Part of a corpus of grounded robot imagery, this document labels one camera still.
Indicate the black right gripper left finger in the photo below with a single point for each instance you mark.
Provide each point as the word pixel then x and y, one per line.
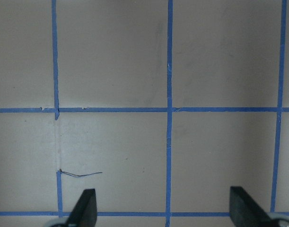
pixel 84 213

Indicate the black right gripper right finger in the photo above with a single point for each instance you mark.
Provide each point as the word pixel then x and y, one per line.
pixel 244 211

